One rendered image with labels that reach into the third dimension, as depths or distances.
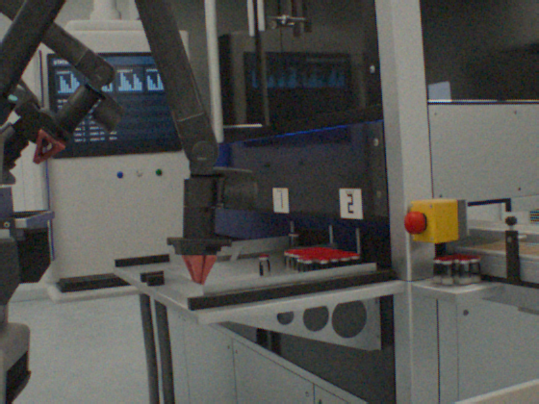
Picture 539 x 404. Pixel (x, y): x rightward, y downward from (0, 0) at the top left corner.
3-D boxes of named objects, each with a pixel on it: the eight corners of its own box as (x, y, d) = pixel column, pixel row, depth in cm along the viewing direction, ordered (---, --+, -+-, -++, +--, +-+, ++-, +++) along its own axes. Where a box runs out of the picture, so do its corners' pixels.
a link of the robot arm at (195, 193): (182, 172, 122) (185, 172, 117) (220, 173, 124) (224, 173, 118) (182, 212, 122) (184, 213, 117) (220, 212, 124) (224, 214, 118)
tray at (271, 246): (290, 248, 187) (290, 235, 187) (338, 257, 164) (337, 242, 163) (169, 262, 174) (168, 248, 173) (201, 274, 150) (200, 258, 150)
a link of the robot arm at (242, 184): (189, 138, 123) (192, 140, 115) (252, 139, 125) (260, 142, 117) (187, 204, 125) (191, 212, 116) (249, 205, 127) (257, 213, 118)
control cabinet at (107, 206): (188, 262, 231) (173, 31, 227) (206, 268, 214) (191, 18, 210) (38, 278, 211) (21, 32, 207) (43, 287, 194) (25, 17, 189)
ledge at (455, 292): (470, 282, 128) (469, 272, 128) (517, 290, 117) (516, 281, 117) (411, 292, 123) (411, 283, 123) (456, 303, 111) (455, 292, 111)
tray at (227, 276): (314, 265, 152) (313, 250, 152) (376, 281, 128) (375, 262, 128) (165, 285, 138) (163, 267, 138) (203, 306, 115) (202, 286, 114)
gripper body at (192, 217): (232, 250, 119) (233, 207, 119) (175, 250, 115) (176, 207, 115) (219, 246, 125) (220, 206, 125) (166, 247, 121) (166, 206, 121)
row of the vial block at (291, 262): (293, 271, 145) (291, 249, 145) (333, 282, 129) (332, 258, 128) (283, 272, 144) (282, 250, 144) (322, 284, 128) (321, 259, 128)
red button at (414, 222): (419, 232, 120) (418, 209, 119) (432, 233, 116) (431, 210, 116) (401, 234, 118) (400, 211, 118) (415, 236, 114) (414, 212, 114)
